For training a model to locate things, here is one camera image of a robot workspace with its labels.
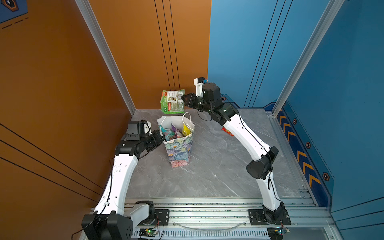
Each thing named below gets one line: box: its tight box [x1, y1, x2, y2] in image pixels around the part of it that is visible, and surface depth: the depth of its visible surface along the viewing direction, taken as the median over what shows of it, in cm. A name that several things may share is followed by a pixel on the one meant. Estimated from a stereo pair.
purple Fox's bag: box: [171, 123, 181, 138], surface depth 86 cm
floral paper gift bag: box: [157, 112, 195, 168], surface depth 84 cm
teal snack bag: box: [159, 125, 176, 141], surface depth 86 cm
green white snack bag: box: [160, 89, 185, 114], surface depth 77 cm
